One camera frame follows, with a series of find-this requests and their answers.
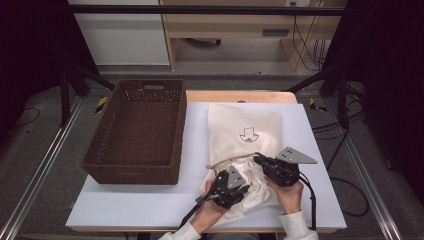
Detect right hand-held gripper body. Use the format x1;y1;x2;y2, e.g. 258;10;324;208
263;146;318;188

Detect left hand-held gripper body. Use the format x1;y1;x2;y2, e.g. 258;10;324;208
194;165;249;210

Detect white garment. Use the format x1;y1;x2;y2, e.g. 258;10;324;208
199;157;282;225

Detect brown woven basket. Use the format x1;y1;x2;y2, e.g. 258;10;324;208
81;78;188;186

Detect person's right hand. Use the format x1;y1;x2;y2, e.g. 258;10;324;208
264;175;305;216

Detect person's left hand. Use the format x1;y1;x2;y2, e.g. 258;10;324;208
191;179;228;234

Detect yellow black tape strip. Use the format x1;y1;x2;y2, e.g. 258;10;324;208
308;97;329;113
94;96;110;115

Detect black metal stand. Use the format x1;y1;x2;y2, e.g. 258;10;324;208
286;62;352;130
59;62;116;128

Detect light wooden desk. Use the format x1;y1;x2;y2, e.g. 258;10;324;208
159;0;348;72

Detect black curtain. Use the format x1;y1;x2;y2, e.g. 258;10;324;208
0;0;98;143
320;0;424;203

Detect black horizontal bar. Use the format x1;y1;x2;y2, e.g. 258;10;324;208
68;3;346;16

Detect white cabinet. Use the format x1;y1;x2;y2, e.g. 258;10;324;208
68;0;171;66

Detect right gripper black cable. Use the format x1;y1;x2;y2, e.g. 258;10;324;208
298;172;318;232

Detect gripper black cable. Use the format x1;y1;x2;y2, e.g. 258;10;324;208
179;202;203;230
298;172;318;232

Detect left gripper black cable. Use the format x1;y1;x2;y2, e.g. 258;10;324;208
179;202;203;230

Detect aluminium floor rail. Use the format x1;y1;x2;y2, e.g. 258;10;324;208
324;98;405;240
0;96;85;240

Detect black cables under desk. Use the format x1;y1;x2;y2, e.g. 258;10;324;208
291;1;330;72

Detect dark drawer handle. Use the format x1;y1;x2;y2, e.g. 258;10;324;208
261;29;290;38

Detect white wall socket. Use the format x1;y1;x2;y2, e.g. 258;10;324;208
284;0;312;8

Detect thin black floor cable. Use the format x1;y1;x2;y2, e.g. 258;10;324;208
13;107;41;130

